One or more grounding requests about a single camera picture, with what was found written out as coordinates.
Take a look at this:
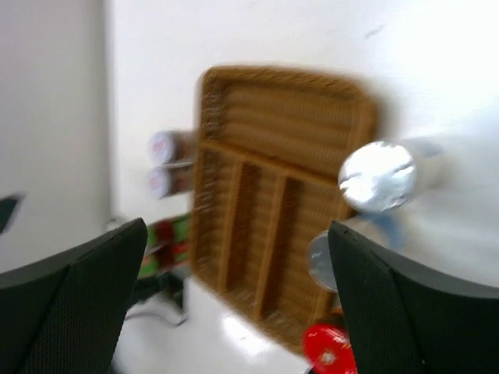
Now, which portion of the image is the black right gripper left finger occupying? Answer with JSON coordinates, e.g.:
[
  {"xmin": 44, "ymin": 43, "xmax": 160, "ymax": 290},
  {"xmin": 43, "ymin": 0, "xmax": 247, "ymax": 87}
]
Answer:
[{"xmin": 1, "ymin": 218, "xmax": 147, "ymax": 373}]

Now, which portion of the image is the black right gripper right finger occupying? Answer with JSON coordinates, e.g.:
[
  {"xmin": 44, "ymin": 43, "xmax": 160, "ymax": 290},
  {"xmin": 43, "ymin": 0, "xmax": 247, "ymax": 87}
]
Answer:
[{"xmin": 328, "ymin": 221, "xmax": 498, "ymax": 373}]

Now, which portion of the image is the far red-lid sauce jar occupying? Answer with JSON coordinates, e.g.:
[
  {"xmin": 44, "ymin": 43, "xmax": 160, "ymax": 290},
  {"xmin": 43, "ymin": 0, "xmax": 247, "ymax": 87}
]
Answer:
[{"xmin": 303, "ymin": 306, "xmax": 358, "ymax": 374}]

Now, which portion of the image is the near yellow-cap sauce bottle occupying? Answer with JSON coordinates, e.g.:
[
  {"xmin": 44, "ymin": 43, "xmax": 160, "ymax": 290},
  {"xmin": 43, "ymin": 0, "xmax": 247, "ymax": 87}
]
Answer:
[{"xmin": 138, "ymin": 243, "xmax": 191, "ymax": 279}]

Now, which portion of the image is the yellow-cap sauce bottle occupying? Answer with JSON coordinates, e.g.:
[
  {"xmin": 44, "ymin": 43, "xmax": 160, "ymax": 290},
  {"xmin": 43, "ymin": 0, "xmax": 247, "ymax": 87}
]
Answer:
[
  {"xmin": 138, "ymin": 243, "xmax": 191, "ymax": 279},
  {"xmin": 145, "ymin": 214, "xmax": 190, "ymax": 255}
]

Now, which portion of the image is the far yellow-cap sauce bottle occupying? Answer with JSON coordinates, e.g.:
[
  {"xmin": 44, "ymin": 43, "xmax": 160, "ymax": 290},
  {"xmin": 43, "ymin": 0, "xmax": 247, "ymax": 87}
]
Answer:
[{"xmin": 145, "ymin": 214, "xmax": 190, "ymax": 255}]

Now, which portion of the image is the near grey-lid spice jar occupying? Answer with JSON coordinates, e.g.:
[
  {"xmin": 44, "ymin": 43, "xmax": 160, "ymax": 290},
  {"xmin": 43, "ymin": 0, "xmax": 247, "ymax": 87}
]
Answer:
[{"xmin": 147, "ymin": 164, "xmax": 193, "ymax": 199}]

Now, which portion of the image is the grey-lid spice jar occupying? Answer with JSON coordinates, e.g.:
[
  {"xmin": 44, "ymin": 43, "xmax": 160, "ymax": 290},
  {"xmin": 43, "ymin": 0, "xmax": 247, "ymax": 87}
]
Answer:
[
  {"xmin": 147, "ymin": 164, "xmax": 193, "ymax": 199},
  {"xmin": 149, "ymin": 130, "xmax": 196, "ymax": 164}
]

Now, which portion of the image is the far grey-lid spice jar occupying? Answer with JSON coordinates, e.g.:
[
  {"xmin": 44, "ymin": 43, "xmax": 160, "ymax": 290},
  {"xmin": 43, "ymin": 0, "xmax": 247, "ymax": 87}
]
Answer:
[{"xmin": 149, "ymin": 130, "xmax": 196, "ymax": 164}]

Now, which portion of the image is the brown wicker divided tray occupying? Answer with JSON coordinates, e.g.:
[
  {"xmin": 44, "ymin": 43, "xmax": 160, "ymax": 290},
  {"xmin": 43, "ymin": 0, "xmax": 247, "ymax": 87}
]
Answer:
[{"xmin": 189, "ymin": 66, "xmax": 378, "ymax": 354}]

